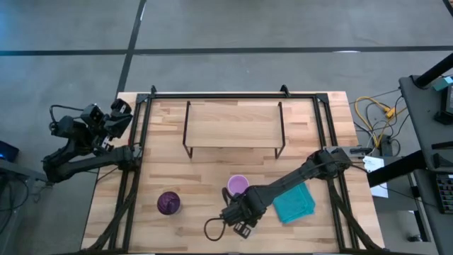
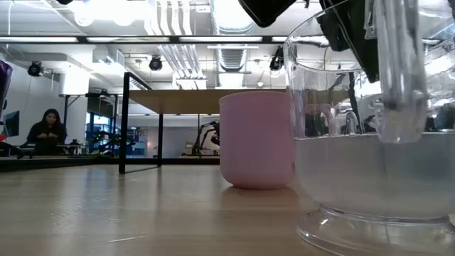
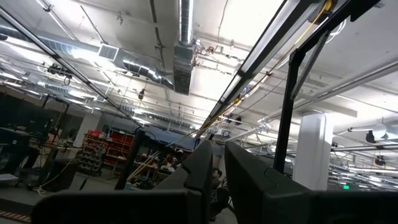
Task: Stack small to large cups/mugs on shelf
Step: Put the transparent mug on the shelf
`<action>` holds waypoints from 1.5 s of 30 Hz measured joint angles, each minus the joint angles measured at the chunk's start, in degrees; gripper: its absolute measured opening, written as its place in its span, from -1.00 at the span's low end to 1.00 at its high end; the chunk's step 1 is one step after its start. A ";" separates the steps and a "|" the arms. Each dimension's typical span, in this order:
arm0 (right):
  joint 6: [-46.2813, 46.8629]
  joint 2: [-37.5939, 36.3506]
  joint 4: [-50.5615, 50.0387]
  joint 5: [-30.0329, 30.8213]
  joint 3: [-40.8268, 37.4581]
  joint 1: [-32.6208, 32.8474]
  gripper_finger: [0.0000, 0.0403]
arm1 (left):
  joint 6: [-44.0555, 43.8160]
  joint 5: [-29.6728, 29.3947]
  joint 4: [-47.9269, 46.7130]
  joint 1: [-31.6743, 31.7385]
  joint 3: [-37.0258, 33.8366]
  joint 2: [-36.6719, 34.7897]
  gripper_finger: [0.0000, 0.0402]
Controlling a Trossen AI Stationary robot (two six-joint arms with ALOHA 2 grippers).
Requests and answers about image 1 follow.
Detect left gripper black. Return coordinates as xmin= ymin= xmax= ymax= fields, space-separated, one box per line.
xmin=96 ymin=98 xmax=134 ymax=146

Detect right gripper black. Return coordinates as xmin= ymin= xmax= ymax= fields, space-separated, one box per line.
xmin=219 ymin=186 xmax=260 ymax=240

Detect pink mug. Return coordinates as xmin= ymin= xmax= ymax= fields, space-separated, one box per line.
xmin=226 ymin=174 xmax=251 ymax=196

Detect wooden shelf black legs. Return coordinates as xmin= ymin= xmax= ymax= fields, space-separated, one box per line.
xmin=182 ymin=100 xmax=287 ymax=159

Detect teal folded cloth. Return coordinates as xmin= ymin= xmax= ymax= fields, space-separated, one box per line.
xmin=272 ymin=182 xmax=316 ymax=225

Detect dark purple cup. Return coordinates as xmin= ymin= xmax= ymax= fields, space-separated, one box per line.
xmin=156 ymin=191 xmax=182 ymax=216

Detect grey stand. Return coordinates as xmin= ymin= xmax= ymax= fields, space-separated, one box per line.
xmin=0 ymin=159 xmax=49 ymax=186

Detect black box blue light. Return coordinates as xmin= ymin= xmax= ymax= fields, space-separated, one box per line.
xmin=0 ymin=140 xmax=21 ymax=163

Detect white paper sheet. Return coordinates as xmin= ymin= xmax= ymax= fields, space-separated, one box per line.
xmin=362 ymin=155 xmax=389 ymax=198

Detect black horizontal beam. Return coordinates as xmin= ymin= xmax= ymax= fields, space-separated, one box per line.
xmin=367 ymin=150 xmax=428 ymax=188

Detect grey side table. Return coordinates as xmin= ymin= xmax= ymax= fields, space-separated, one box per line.
xmin=398 ymin=74 xmax=453 ymax=255

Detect black keyboard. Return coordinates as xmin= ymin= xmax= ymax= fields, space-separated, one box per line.
xmin=435 ymin=174 xmax=453 ymax=215

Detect black device on side table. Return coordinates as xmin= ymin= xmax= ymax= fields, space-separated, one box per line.
xmin=434 ymin=84 xmax=453 ymax=125

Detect teal small box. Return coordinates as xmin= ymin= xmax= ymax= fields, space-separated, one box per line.
xmin=432 ymin=76 xmax=453 ymax=92

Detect black diagonal pole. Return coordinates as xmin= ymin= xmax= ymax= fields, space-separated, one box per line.
xmin=414 ymin=52 xmax=453 ymax=89

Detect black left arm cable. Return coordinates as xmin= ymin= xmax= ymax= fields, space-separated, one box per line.
xmin=49 ymin=104 xmax=84 ymax=129

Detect black metal table frame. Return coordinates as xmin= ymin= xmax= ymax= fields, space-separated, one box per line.
xmin=83 ymin=84 xmax=385 ymax=254

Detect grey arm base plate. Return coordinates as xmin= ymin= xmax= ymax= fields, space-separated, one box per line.
xmin=325 ymin=145 xmax=373 ymax=159

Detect yellow cable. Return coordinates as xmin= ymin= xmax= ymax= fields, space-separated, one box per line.
xmin=355 ymin=96 xmax=408 ymax=148

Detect black cable bundle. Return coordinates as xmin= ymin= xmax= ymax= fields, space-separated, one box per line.
xmin=353 ymin=88 xmax=408 ymax=157

